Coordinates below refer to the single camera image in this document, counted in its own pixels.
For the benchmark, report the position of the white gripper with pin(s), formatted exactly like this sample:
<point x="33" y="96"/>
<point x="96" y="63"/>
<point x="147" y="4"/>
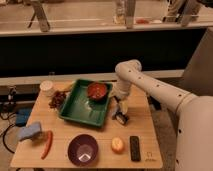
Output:
<point x="123" y="104"/>

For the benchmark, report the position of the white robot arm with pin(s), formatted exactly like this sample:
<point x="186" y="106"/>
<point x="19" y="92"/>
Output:
<point x="194" y="151"/>

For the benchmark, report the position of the green plastic tray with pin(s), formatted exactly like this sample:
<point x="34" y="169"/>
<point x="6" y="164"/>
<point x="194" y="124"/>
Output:
<point x="79" y="108"/>

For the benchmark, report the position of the black scrub brush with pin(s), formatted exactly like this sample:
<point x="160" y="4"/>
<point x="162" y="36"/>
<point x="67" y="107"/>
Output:
<point x="120" y="117"/>

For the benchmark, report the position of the red bowl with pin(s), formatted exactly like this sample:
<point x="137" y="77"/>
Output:
<point x="96" y="91"/>

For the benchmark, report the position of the orange apple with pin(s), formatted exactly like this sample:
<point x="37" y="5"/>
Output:
<point x="117" y="145"/>

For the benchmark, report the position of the black remote control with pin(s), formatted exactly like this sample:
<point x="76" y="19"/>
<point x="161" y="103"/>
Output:
<point x="135" y="148"/>

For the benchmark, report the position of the purple bowl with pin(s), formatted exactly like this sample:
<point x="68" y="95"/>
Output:
<point x="83" y="150"/>

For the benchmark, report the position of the dark red grapes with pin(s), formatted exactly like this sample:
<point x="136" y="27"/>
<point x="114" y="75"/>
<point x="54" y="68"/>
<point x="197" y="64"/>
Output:
<point x="57" y="99"/>

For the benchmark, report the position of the red chili pepper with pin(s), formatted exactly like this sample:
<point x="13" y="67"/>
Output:
<point x="48" y="144"/>

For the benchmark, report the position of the white cup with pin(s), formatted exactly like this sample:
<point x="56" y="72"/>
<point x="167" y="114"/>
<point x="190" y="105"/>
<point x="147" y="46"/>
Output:
<point x="47" y="87"/>

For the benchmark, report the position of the blue box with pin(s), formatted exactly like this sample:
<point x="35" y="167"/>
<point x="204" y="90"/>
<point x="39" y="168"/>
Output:
<point x="22" y="116"/>

